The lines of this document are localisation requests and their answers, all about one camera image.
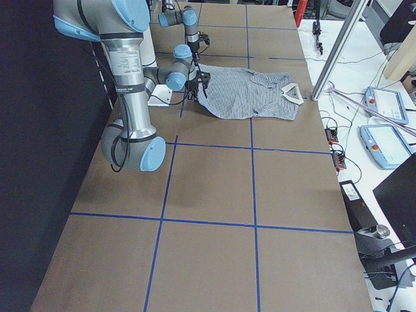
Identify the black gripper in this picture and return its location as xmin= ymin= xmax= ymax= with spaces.
xmin=187 ymin=71 xmax=211 ymax=101
xmin=191 ymin=31 xmax=211 ymax=54

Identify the navy white striped polo shirt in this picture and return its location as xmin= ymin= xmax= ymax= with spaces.
xmin=198 ymin=64 xmax=304 ymax=121

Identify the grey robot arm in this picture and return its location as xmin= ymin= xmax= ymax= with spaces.
xmin=158 ymin=1 xmax=210 ymax=60
xmin=53 ymin=1 xmax=211 ymax=172

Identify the black clamp stand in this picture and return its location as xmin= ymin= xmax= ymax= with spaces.
xmin=312 ymin=19 xmax=323 ymax=55

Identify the orange black connector block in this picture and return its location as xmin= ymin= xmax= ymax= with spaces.
xmin=324 ymin=127 xmax=339 ymax=145

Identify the near blue teach pendant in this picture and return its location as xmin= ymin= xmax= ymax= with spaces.
xmin=359 ymin=124 xmax=413 ymax=170

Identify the blue teach pendant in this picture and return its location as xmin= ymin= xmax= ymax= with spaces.
xmin=365 ymin=86 xmax=409 ymax=125
xmin=359 ymin=124 xmax=413 ymax=170

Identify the far blue teach pendant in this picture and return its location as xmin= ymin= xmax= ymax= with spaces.
xmin=365 ymin=86 xmax=409 ymax=125

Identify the black box with label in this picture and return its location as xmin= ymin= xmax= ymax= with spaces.
xmin=339 ymin=180 xmax=378 ymax=232

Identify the black monitor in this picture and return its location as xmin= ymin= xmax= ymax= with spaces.
xmin=373 ymin=154 xmax=416 ymax=247

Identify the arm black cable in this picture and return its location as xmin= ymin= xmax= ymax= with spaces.
xmin=109 ymin=81 xmax=134 ymax=173

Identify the aluminium frame post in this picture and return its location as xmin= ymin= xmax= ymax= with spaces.
xmin=311 ymin=1 xmax=368 ymax=101

